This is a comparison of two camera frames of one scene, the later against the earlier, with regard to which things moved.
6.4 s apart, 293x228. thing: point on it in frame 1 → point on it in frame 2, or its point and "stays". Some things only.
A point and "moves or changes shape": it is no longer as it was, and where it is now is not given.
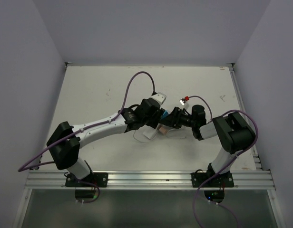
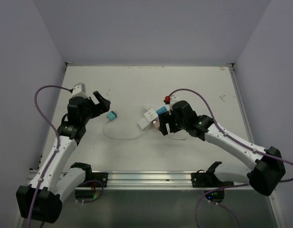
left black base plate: (98, 179) stays
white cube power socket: (150, 133) moves or changes shape
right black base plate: (220, 180) stays
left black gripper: (153, 122) → (102, 107)
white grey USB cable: (144, 141) → (120, 138)
